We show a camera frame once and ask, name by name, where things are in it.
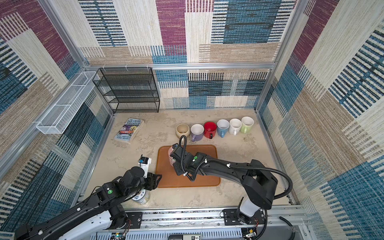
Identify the white mug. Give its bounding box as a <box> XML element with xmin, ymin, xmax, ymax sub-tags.
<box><xmin>229</xmin><ymin>119</ymin><xmax>242</xmax><ymax>136</ymax></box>

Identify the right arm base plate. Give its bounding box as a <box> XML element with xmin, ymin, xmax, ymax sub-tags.
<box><xmin>222</xmin><ymin>209</ymin><xmax>266</xmax><ymax>226</ymax></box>

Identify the purple mug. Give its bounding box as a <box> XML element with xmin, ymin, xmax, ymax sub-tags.
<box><xmin>191</xmin><ymin>124</ymin><xmax>205</xmax><ymax>142</ymax></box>

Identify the blue dotted mug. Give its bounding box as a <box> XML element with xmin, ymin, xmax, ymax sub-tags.
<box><xmin>217</xmin><ymin>119</ymin><xmax>230</xmax><ymax>138</ymax></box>

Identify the red mug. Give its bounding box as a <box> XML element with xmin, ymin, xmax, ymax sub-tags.
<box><xmin>204</xmin><ymin>121</ymin><xmax>217</xmax><ymax>139</ymax></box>

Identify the white wire mesh basket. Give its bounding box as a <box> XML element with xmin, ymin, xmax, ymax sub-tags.
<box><xmin>36</xmin><ymin>72</ymin><xmax>96</xmax><ymax>135</ymax></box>

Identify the brown plastic tray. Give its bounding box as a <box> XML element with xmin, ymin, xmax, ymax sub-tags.
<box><xmin>156</xmin><ymin>145</ymin><xmax>221</xmax><ymax>188</ymax></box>

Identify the clear jar green lid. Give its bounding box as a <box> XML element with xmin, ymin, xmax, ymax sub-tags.
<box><xmin>132</xmin><ymin>189</ymin><xmax>150</xmax><ymax>205</ymax></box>

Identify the pink ghost mug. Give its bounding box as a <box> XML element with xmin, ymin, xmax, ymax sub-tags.
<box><xmin>168</xmin><ymin>146</ymin><xmax>176</xmax><ymax>166</ymax></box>

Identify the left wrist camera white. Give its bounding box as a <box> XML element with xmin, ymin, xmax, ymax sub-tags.
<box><xmin>138</xmin><ymin>155</ymin><xmax>152</xmax><ymax>178</ymax></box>

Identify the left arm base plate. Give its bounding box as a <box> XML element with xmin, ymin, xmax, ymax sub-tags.
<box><xmin>121</xmin><ymin>212</ymin><xmax>143</xmax><ymax>230</ymax></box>

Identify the black corrugated cable conduit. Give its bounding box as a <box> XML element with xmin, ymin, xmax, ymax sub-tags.
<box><xmin>179</xmin><ymin>134</ymin><xmax>296</xmax><ymax>240</ymax></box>

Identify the black wire shelf rack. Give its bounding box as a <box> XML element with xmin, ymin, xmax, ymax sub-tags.
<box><xmin>93</xmin><ymin>67</ymin><xmax>160</xmax><ymax>114</ymax></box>

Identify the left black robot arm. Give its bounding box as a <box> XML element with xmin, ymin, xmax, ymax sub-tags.
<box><xmin>14</xmin><ymin>167</ymin><xmax>162</xmax><ymax>240</ymax></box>

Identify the beige ceramic teapot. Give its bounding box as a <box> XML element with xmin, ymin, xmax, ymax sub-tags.
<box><xmin>176</xmin><ymin>124</ymin><xmax>191</xmax><ymax>139</ymax></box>

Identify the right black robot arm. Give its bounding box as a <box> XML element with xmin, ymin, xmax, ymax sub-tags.
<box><xmin>169</xmin><ymin>144</ymin><xmax>278</xmax><ymax>224</ymax></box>

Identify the paperback book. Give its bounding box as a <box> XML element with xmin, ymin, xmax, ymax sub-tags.
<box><xmin>114</xmin><ymin>118</ymin><xmax>145</xmax><ymax>144</ymax></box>

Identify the light green mug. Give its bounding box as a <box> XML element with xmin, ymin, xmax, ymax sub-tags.
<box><xmin>240</xmin><ymin>116</ymin><xmax>255</xmax><ymax>134</ymax></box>

